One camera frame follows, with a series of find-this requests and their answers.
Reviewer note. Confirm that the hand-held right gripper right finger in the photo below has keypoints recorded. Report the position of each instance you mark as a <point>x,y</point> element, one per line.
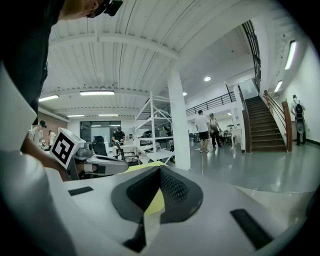
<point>200,237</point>

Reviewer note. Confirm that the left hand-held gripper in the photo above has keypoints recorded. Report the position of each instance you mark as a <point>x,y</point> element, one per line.
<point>62,147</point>

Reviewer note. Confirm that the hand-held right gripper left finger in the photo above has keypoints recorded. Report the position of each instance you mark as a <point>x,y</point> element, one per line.
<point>95,212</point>

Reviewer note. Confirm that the person's left forearm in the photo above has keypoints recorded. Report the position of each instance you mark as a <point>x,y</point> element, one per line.
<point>42,157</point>

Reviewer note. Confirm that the black office chair with headrest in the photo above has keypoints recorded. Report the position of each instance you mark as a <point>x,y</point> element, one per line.
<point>100,147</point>

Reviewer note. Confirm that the dark framed window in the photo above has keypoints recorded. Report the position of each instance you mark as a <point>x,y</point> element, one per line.
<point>100,130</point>

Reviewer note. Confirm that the ceiling tube light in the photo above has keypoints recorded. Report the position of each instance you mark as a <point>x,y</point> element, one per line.
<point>108,115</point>
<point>75,115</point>
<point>49,98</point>
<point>97,93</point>

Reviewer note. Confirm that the yellow-green plastic table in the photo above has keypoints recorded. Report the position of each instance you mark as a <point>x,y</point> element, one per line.
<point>155,202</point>

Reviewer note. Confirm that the white metal shelving rack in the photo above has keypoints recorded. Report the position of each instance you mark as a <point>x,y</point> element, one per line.
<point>155,125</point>

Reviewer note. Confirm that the white pillar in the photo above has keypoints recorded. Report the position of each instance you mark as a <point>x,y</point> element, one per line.
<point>178,120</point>

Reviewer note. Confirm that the white table with curved legs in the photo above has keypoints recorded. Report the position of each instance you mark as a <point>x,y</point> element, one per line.
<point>236,132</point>

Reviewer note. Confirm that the black mezzanine railing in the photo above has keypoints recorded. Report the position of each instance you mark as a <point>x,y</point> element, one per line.
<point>212,102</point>

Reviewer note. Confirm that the brown wooden staircase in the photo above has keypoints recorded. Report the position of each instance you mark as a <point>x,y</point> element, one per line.
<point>265,125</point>

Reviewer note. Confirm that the person's black clothing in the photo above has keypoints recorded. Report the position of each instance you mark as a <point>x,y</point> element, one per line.
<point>22,50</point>

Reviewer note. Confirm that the black eyeglasses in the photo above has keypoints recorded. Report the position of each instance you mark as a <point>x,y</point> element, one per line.
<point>96,13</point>

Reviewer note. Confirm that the person's head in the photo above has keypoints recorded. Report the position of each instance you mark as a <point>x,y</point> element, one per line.
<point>75,8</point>

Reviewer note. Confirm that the tall black balustrade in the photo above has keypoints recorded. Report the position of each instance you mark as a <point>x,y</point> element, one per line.
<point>255,55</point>

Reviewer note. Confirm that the black head-worn camera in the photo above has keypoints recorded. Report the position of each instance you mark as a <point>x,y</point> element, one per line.
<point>113,6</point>

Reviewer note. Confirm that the wall tube light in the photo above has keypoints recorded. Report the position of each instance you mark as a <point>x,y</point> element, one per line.
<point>290,55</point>
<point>278,86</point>

